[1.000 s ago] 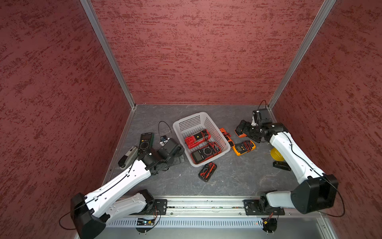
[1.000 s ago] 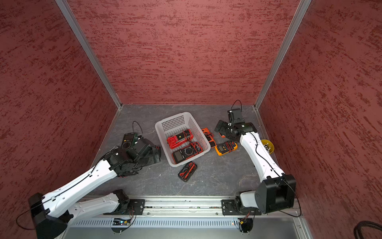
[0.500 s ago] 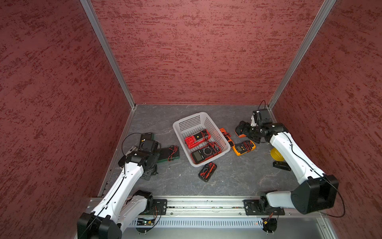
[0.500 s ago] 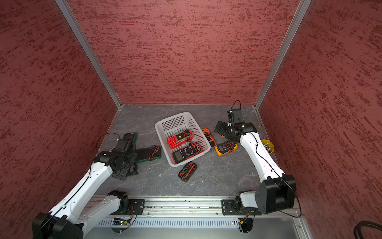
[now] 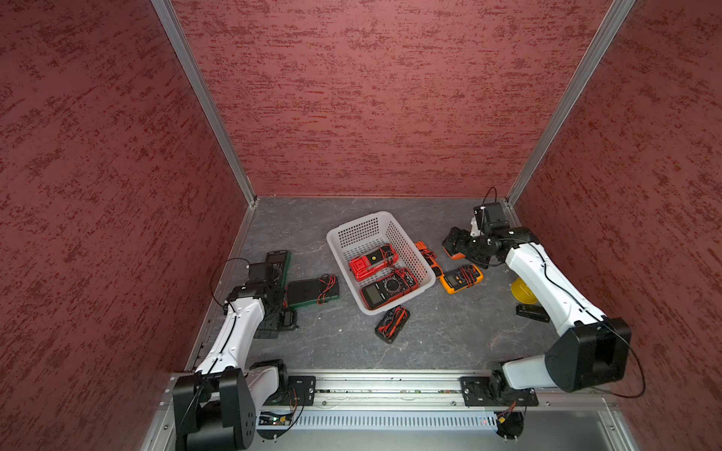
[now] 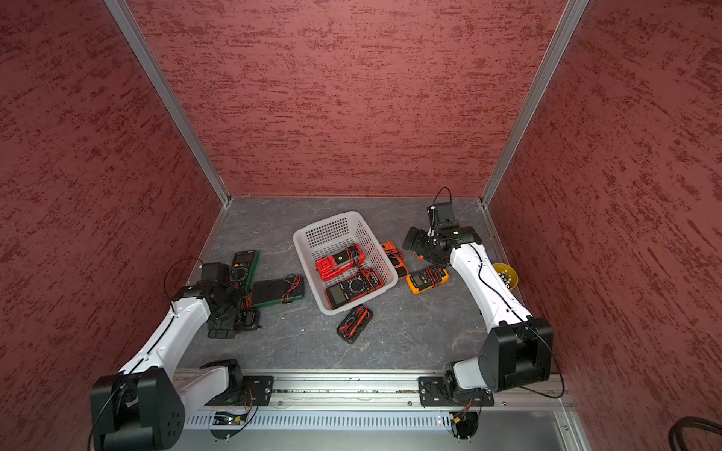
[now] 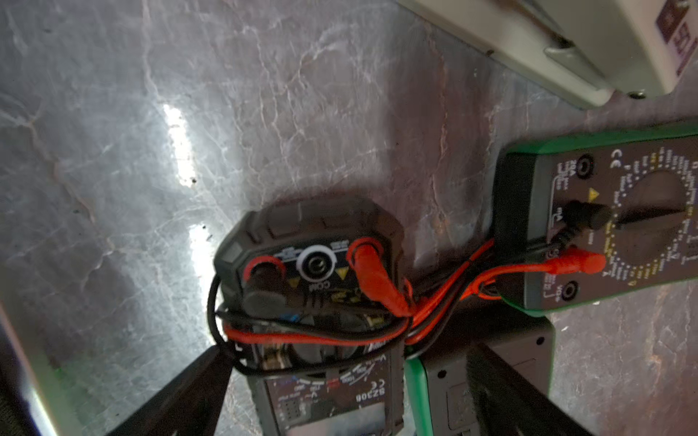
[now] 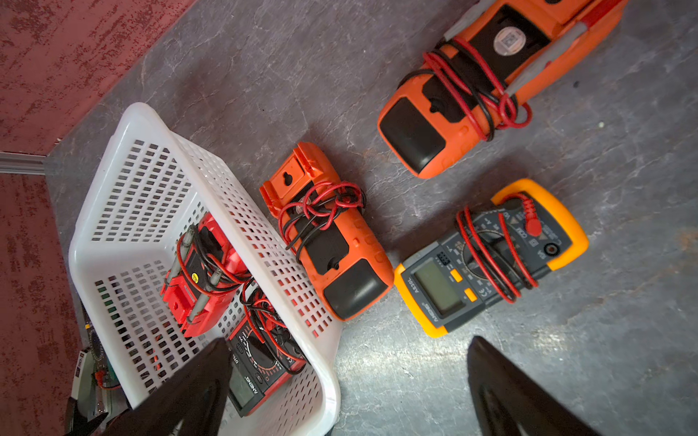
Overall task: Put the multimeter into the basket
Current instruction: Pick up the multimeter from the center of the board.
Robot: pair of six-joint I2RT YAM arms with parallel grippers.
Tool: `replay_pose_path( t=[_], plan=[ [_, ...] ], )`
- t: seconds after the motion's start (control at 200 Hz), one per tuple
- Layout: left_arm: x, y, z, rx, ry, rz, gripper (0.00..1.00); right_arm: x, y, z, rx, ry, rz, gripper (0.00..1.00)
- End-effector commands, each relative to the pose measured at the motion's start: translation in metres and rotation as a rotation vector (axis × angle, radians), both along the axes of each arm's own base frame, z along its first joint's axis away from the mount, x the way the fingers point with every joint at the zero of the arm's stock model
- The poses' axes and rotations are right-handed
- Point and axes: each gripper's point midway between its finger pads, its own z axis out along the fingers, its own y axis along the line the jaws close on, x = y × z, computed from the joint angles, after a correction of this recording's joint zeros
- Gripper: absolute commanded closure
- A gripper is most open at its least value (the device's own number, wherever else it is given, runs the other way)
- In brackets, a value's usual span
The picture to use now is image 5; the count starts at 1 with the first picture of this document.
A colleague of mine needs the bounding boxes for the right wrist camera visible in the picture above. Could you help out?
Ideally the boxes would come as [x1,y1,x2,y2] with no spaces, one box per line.
[470,202,510,237]

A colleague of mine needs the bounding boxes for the green multimeter face down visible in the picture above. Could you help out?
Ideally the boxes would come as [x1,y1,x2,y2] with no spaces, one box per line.
[286,274,340,308]

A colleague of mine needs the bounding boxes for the orange multimeter with leads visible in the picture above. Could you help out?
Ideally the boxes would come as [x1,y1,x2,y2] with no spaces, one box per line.
[443,242,466,260]

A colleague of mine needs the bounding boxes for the large red black multimeter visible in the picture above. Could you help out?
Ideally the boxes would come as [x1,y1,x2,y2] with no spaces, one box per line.
[361,268,419,310]

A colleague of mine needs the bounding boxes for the orange clamp meter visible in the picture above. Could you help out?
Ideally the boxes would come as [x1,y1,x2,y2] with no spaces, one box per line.
[415,241,444,278]

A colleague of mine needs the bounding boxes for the white plastic perforated basket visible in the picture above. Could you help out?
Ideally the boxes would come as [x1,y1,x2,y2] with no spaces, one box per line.
[326,212,436,316]

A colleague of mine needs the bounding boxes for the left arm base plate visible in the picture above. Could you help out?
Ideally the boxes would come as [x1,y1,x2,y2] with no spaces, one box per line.
[264,376,317,407]

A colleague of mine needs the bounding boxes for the small red multimeter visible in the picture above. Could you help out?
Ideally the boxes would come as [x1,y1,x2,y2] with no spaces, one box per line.
[349,244,399,282]

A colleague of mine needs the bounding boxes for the yellow black multimeter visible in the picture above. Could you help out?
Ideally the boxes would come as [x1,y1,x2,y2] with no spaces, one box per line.
[439,264,483,295]

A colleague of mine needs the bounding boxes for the black multimeter with red leads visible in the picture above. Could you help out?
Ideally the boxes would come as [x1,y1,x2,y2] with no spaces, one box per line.
[374,306,410,344]

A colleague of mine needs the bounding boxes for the yellow cup with batteries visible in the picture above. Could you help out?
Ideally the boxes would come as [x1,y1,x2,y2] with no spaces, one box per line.
[511,277,538,306]

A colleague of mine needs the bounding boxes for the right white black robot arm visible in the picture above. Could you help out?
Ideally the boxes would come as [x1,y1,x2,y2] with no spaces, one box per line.
[442,227,633,398]

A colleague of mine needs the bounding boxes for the small black multimeter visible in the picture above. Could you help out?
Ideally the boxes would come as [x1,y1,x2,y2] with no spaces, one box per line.
[278,308,298,332]

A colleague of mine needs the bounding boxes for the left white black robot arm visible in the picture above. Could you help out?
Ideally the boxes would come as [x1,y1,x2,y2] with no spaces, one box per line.
[172,287,289,450]

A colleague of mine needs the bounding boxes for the small black box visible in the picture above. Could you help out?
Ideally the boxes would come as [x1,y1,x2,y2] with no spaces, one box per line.
[515,304,551,323]

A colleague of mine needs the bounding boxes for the green multimeter face up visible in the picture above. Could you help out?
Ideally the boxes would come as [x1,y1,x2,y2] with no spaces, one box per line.
[265,250,291,289]

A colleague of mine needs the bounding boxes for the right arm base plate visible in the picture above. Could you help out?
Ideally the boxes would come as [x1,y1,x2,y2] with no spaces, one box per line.
[459,375,539,408]

